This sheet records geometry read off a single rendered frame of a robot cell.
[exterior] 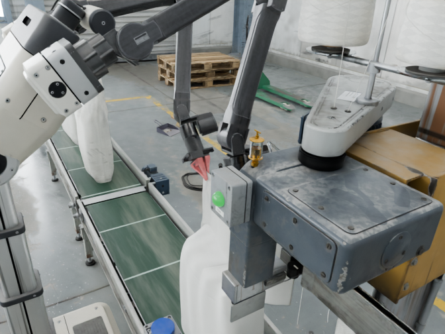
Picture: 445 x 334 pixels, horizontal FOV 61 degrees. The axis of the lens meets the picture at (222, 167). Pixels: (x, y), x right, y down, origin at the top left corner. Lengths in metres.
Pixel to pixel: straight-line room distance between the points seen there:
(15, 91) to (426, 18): 0.87
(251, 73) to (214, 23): 8.34
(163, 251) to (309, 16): 1.45
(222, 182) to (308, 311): 1.71
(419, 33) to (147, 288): 1.50
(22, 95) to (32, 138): 0.12
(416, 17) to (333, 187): 0.32
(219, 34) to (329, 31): 8.57
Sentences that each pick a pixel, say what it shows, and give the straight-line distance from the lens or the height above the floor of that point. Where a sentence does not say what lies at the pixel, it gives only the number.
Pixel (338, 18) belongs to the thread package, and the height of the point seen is 1.59.
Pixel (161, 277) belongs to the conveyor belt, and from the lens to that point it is 1.90.
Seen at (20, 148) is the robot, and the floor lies 1.24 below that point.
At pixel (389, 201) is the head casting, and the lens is 0.69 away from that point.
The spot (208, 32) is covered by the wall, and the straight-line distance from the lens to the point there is 9.29.
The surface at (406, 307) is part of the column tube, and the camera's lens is 1.25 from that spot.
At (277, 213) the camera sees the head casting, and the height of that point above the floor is 1.30.
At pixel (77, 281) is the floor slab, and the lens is 2.53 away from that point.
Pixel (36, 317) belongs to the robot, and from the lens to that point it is 1.55.
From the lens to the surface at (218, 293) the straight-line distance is 1.22.
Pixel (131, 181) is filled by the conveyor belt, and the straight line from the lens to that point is 2.69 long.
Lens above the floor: 1.66
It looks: 26 degrees down
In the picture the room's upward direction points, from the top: 2 degrees clockwise
